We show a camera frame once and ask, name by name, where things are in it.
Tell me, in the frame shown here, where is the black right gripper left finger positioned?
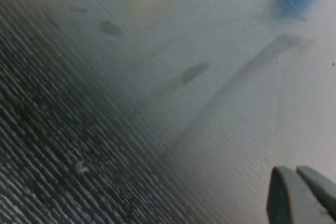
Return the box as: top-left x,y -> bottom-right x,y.
267,166 -> 334,224

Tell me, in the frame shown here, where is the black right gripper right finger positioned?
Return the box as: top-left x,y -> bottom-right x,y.
296,165 -> 336,217

